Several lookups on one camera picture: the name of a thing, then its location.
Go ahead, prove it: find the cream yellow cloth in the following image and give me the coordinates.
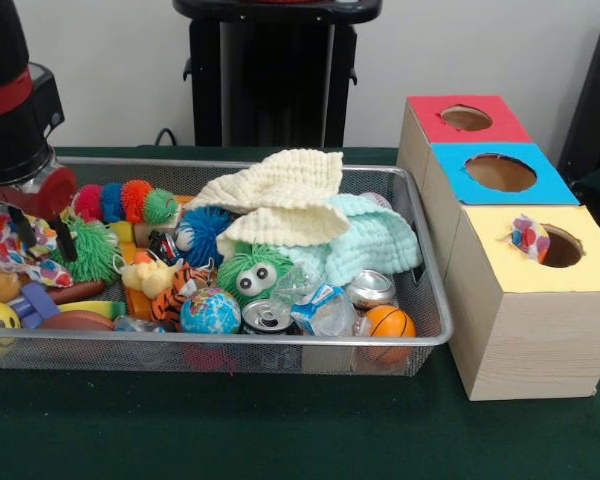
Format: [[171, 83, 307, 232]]
[[185, 148, 354, 249]]

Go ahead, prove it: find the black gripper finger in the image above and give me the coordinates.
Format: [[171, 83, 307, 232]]
[[9, 206, 37, 252], [50, 215, 79, 264]]

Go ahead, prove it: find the green fuzzy toy with eyes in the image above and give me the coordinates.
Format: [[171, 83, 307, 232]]
[[216, 242, 294, 307]]

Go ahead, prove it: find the blue spiky ball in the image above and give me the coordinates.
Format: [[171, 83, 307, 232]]
[[175, 207, 236, 269]]

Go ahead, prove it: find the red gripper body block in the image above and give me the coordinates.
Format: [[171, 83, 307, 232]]
[[0, 164, 79, 221]]

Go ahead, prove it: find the small orange basketball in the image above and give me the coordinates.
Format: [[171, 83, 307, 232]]
[[364, 305, 418, 341]]

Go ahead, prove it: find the colourful polka dot cloth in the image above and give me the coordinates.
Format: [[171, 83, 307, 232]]
[[0, 200, 76, 289], [510, 214, 551, 263]]

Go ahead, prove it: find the green spiky ball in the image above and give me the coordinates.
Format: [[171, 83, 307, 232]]
[[52, 215, 123, 284]]

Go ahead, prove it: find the mint green cloth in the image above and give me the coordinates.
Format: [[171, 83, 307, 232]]
[[280, 195, 425, 289]]

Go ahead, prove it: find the clear mesh bin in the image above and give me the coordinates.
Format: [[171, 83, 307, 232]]
[[0, 155, 456, 379]]

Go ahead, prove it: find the multicolour fuzzy caterpillar toy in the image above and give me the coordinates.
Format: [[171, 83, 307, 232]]
[[72, 180, 179, 226]]

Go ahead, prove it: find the globe print ball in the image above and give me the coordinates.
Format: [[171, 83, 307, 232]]
[[179, 289, 242, 336]]

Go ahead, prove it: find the wooden box with three holes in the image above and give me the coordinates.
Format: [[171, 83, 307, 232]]
[[395, 95, 600, 403]]

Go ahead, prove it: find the tiger plush toy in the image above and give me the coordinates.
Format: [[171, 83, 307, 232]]
[[150, 262, 217, 327]]

